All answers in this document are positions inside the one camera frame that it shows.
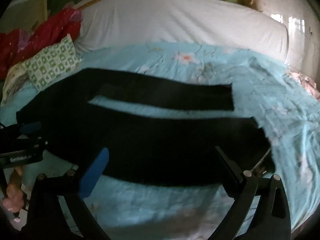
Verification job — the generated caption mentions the red pillow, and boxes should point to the red pillow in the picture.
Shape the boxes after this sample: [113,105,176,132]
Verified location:
[0,7,83,80]

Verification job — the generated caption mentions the person's left hand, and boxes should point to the person's left hand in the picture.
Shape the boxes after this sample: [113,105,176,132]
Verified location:
[2,166,27,212]

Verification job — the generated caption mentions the black pants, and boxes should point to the black pants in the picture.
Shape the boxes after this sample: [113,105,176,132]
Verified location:
[16,67,277,187]

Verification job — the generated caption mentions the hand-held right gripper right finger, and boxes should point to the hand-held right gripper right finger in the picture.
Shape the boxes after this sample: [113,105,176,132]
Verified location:
[207,145,292,240]

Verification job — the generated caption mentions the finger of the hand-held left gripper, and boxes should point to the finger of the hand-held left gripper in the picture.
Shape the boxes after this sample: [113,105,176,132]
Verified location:
[0,140,48,155]
[0,122,42,138]

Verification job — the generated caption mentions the pale floral pillow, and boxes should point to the pale floral pillow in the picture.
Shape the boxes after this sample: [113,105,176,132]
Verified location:
[2,62,35,102]

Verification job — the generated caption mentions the green patterned white cloth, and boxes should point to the green patterned white cloth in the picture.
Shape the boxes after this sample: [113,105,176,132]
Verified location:
[22,34,83,92]

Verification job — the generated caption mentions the pink floral cloth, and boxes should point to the pink floral cloth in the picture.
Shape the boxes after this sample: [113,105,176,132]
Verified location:
[287,70,320,100]

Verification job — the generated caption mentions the blue floral bedsheet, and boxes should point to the blue floral bedsheet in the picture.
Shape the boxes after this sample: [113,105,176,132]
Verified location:
[0,42,320,240]

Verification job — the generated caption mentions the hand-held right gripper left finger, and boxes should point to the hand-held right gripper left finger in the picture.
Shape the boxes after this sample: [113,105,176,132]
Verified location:
[25,147,112,240]

